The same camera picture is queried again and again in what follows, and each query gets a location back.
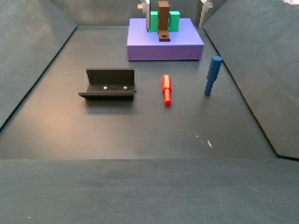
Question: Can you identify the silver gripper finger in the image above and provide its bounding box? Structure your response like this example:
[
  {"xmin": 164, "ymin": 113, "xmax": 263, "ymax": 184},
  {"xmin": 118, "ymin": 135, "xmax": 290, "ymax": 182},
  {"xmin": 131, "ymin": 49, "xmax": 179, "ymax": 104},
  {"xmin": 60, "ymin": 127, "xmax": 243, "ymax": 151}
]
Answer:
[
  {"xmin": 199, "ymin": 0, "xmax": 214, "ymax": 27},
  {"xmin": 138, "ymin": 0, "xmax": 151, "ymax": 30}
]

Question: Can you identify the blue peg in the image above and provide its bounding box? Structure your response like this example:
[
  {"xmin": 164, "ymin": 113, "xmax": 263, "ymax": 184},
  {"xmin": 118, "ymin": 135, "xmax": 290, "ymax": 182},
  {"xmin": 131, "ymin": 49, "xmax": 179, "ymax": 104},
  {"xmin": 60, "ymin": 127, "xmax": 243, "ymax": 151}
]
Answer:
[{"xmin": 204, "ymin": 56, "xmax": 223, "ymax": 96}]

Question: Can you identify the purple board block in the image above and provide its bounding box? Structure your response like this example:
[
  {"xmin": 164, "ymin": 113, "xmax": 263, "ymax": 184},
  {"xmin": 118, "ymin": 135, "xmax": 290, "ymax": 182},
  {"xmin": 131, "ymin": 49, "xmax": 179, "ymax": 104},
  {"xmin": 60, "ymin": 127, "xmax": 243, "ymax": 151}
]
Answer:
[{"xmin": 127, "ymin": 18, "xmax": 204, "ymax": 61}]

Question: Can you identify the green block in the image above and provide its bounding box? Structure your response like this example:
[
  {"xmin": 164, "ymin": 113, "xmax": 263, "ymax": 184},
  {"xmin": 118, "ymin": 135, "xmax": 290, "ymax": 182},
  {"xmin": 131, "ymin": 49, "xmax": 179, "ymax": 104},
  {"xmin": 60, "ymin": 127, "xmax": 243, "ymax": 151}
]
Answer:
[{"xmin": 150, "ymin": 11, "xmax": 180, "ymax": 32}]

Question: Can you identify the red peg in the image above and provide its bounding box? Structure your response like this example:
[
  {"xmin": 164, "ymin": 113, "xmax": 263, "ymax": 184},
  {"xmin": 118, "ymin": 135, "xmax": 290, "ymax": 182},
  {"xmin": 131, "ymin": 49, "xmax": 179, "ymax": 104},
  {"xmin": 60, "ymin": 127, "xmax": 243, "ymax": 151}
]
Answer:
[{"xmin": 162, "ymin": 74, "xmax": 172, "ymax": 106}]

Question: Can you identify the brown slotted bracket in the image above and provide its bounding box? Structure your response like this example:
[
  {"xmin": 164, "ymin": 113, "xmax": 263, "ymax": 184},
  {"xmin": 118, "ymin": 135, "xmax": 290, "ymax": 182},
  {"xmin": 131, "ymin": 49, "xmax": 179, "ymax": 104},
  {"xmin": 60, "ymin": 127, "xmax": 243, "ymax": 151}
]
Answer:
[{"xmin": 158, "ymin": 1, "xmax": 171, "ymax": 42}]

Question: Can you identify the black angle bracket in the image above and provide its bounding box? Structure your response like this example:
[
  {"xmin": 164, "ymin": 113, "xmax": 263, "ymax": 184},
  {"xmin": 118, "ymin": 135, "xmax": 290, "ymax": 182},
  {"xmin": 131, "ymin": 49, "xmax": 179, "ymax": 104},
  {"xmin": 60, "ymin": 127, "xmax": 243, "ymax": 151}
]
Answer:
[{"xmin": 79, "ymin": 68, "xmax": 136, "ymax": 99}]

